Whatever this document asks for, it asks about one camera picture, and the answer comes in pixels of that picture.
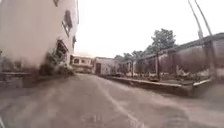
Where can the grey building with dark doorway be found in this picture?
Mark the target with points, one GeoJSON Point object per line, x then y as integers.
{"type": "Point", "coordinates": [104, 66]}

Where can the leaning utility pole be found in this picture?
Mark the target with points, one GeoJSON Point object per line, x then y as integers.
{"type": "Point", "coordinates": [197, 21]}
{"type": "Point", "coordinates": [204, 16]}

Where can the long weathered boundary wall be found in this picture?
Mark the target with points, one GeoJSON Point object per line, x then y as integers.
{"type": "Point", "coordinates": [186, 58]}

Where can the pale multi-storey building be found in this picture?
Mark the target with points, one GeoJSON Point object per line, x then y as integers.
{"type": "Point", "coordinates": [30, 30]}

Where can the raised concrete kerb ledge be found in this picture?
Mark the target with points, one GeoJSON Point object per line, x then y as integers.
{"type": "Point", "coordinates": [150, 85]}

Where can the low building with pink roof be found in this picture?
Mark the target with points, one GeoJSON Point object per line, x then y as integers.
{"type": "Point", "coordinates": [81, 62]}

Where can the tall green tree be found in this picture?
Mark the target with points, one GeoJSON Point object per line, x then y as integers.
{"type": "Point", "coordinates": [162, 40]}

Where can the bushes beside building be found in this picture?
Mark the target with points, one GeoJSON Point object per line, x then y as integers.
{"type": "Point", "coordinates": [55, 65]}

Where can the grey concrete road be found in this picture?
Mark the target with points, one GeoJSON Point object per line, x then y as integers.
{"type": "Point", "coordinates": [83, 103]}

